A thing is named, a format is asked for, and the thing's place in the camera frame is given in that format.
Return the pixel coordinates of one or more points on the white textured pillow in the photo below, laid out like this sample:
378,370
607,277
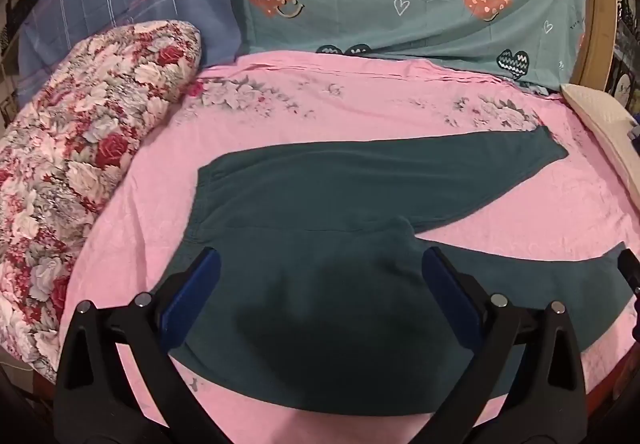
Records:
600,119

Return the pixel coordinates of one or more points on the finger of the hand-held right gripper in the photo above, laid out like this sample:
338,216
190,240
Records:
631,271

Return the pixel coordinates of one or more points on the dark teal pants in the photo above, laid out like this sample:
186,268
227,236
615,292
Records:
325,204

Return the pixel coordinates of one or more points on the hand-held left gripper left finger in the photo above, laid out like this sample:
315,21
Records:
192,295

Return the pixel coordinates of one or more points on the red rose floral quilt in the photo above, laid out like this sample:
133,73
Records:
75,149

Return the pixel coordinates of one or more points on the pink floral bedsheet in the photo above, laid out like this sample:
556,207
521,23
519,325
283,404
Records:
400,94

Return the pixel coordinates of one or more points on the wooden bed frame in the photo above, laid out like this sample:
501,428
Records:
602,24

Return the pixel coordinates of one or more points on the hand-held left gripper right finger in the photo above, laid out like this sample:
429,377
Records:
450,295

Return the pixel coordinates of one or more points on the dark ornate display cabinet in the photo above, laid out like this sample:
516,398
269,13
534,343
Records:
629,49

